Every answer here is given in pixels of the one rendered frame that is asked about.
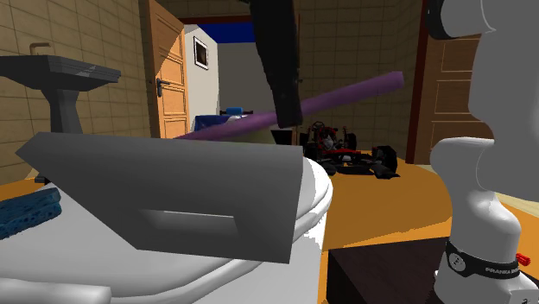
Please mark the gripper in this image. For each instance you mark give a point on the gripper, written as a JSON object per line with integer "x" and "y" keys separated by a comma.
{"x": 280, "y": 63}

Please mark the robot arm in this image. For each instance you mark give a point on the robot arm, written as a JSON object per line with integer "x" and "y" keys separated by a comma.
{"x": 488, "y": 219}

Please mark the purple rod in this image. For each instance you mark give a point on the purple rod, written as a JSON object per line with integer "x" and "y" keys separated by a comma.
{"x": 349, "y": 94}

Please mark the orange wooden door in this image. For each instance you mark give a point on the orange wooden door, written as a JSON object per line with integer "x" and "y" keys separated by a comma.
{"x": 172, "y": 84}

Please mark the black and red go-kart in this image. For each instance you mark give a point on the black and red go-kart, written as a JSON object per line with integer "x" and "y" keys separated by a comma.
{"x": 349, "y": 155}

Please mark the grey flat box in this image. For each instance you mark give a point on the grey flat box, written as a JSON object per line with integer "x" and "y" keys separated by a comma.
{"x": 168, "y": 181}

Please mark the brown wooden door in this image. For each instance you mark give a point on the brown wooden door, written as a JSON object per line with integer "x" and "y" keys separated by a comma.
{"x": 450, "y": 105}

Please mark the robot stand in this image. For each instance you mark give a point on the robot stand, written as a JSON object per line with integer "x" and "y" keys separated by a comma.
{"x": 379, "y": 273}

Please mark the blue perforated sponge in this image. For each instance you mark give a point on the blue perforated sponge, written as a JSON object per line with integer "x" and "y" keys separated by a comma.
{"x": 25, "y": 212}

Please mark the framed wall picture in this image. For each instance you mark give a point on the framed wall picture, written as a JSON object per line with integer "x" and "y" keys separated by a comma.
{"x": 201, "y": 52}

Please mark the dark grey pedestal sink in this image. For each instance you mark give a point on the dark grey pedestal sink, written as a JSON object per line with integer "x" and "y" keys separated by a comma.
{"x": 63, "y": 76}

